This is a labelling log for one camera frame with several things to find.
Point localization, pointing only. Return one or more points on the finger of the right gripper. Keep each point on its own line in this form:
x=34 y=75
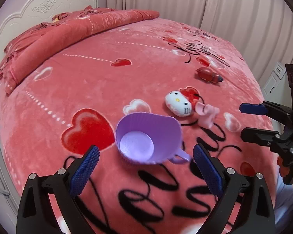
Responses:
x=275 y=111
x=262 y=137

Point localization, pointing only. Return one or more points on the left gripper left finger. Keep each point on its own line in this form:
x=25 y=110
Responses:
x=35 y=212

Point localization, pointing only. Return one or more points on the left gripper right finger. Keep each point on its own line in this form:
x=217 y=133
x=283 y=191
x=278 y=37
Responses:
x=256 y=212

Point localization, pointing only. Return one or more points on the dark red gourd toy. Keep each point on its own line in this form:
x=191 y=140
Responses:
x=208 y=75

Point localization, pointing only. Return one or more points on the hello kitty plush toy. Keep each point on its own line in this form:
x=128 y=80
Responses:
x=179 y=104

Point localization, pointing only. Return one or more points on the purple silicone cup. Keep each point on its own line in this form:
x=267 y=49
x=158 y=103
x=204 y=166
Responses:
x=147 y=138

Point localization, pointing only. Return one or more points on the pink plastic roller toy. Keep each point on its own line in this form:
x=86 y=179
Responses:
x=207 y=114

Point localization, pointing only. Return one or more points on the white desk cabinet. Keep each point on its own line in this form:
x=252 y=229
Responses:
x=276 y=89

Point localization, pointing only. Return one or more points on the person's light blue trousers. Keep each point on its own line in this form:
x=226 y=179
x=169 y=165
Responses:
x=284 y=205

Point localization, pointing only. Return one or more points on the pink pleated curtain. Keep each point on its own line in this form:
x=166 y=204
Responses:
x=261 y=30

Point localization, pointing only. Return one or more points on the bed with pink blanket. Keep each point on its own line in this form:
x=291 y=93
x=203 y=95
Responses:
x=76 y=98

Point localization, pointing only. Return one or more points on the folded red duvet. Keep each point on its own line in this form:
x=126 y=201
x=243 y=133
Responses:
x=30 y=49

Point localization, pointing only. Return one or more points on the white carved headboard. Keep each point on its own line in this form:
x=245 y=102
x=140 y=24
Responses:
x=35 y=12

